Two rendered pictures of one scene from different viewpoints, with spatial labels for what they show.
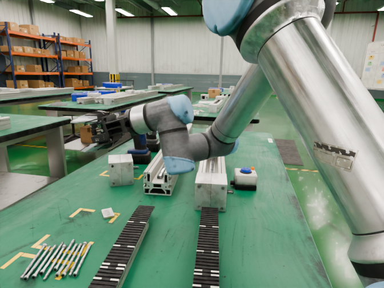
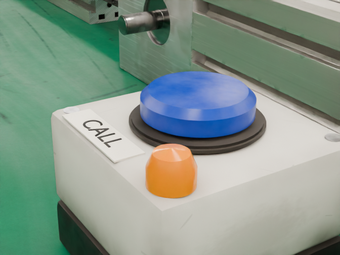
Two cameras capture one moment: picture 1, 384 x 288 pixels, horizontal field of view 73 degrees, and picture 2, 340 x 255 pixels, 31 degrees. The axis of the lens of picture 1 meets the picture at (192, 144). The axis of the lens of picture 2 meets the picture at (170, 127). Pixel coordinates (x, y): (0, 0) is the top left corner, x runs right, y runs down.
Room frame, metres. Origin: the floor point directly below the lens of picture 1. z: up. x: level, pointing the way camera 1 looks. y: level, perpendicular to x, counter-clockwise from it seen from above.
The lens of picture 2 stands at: (1.09, -0.34, 0.93)
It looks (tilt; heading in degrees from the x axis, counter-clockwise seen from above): 26 degrees down; 142
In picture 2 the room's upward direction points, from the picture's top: 1 degrees clockwise
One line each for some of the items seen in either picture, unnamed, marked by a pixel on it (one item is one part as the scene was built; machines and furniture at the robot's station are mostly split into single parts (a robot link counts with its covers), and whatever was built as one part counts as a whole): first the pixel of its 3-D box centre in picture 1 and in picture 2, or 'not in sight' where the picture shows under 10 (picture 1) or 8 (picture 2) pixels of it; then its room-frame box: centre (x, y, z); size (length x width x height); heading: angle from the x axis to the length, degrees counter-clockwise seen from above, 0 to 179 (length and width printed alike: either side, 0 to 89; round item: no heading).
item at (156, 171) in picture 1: (175, 151); not in sight; (1.25, 0.08, 0.82); 0.80 x 0.10 x 0.09; 175
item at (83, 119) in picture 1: (80, 120); not in sight; (0.72, 0.31, 1.07); 0.09 x 0.06 x 0.03; 76
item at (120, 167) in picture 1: (124, 169); not in sight; (0.97, 0.27, 0.83); 0.11 x 0.10 x 0.10; 107
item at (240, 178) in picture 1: (243, 178); (213, 186); (0.94, -0.20, 0.81); 0.10 x 0.08 x 0.06; 85
